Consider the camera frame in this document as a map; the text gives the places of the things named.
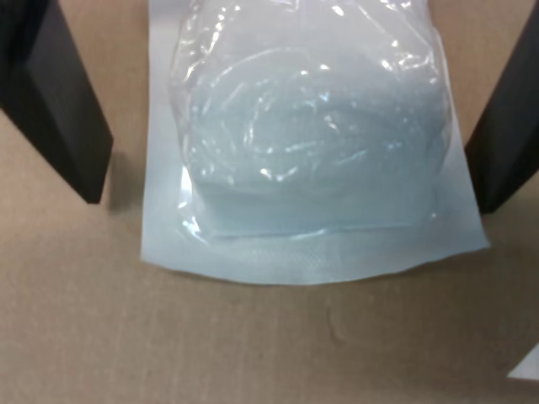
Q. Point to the white gauze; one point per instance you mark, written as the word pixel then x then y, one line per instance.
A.
pixel 311 147

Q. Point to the brown cardboard sheet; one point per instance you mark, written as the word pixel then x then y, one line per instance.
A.
pixel 269 345

